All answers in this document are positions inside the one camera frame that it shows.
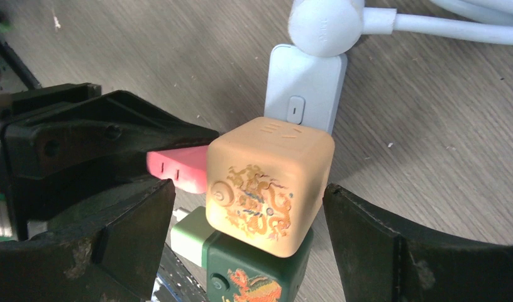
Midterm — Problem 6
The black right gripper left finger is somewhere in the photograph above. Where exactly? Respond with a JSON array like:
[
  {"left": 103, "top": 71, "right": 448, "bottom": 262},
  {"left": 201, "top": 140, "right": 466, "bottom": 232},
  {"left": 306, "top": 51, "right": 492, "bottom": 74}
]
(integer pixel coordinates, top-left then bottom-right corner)
[{"left": 0, "top": 180, "right": 175, "bottom": 301}]

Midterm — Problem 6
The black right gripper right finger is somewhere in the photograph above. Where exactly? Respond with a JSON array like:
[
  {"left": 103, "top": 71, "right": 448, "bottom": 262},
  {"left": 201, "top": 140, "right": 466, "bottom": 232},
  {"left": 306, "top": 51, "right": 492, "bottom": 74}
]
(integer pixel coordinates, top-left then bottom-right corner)
[{"left": 323, "top": 184, "right": 513, "bottom": 301}]

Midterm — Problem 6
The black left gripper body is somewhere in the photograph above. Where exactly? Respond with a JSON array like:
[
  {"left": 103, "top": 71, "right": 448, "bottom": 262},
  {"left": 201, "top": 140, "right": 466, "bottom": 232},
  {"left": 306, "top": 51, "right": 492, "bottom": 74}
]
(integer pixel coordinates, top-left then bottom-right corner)
[{"left": 0, "top": 83, "right": 219, "bottom": 240}]

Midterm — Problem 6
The pink small plug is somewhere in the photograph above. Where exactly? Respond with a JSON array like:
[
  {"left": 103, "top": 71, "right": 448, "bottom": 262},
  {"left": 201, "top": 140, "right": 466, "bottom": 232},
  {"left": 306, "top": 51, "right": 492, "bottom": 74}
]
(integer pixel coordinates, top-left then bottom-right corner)
[{"left": 146, "top": 145, "right": 208, "bottom": 194}]

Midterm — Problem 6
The orange cube adapter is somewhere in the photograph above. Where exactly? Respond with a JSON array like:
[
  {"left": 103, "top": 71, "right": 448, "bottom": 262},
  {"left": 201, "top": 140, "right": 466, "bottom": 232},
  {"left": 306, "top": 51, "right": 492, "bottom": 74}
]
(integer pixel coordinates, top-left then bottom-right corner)
[{"left": 206, "top": 117, "right": 335, "bottom": 258}]

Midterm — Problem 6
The light blue power strip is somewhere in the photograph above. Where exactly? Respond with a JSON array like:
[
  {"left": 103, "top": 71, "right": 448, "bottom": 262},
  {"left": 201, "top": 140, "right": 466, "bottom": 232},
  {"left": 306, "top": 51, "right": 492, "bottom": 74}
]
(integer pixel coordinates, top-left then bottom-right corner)
[{"left": 263, "top": 44, "right": 348, "bottom": 134}]

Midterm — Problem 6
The light green small plug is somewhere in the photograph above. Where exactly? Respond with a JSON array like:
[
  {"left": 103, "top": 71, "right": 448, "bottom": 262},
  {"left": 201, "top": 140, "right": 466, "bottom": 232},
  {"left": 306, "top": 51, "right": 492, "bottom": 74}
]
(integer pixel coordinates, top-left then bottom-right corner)
[{"left": 170, "top": 206, "right": 216, "bottom": 269}]

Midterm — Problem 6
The dark green cube adapter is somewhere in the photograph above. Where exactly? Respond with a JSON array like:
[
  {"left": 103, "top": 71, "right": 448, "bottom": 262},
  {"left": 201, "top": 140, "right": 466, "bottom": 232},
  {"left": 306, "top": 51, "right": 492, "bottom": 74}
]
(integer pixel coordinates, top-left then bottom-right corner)
[{"left": 201, "top": 226, "right": 315, "bottom": 302}]

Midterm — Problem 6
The light blue coiled cable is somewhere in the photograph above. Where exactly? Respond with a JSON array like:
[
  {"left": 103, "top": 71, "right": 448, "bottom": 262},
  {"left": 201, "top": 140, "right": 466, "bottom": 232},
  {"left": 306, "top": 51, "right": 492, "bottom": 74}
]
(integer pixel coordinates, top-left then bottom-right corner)
[{"left": 287, "top": 0, "right": 513, "bottom": 59}]

